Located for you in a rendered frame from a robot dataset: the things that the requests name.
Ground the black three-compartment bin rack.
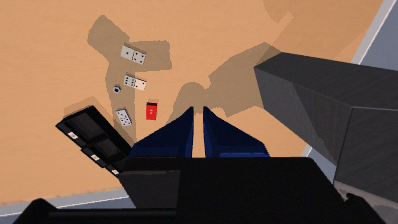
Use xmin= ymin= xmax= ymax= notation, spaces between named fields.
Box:
xmin=55 ymin=105 xmax=132 ymax=179

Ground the grey hex nut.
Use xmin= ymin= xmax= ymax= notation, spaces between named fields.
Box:
xmin=113 ymin=86 xmax=121 ymax=93

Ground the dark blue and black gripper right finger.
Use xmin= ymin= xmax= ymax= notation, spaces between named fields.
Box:
xmin=203 ymin=106 xmax=270 ymax=157

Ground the white and grey domino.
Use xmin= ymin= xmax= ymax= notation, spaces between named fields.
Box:
xmin=116 ymin=109 xmax=132 ymax=126

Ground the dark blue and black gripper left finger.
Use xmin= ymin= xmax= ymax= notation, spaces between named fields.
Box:
xmin=126 ymin=106 xmax=194 ymax=160

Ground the beige domino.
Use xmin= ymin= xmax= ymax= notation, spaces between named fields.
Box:
xmin=123 ymin=75 xmax=146 ymax=90
xmin=121 ymin=45 xmax=146 ymax=65

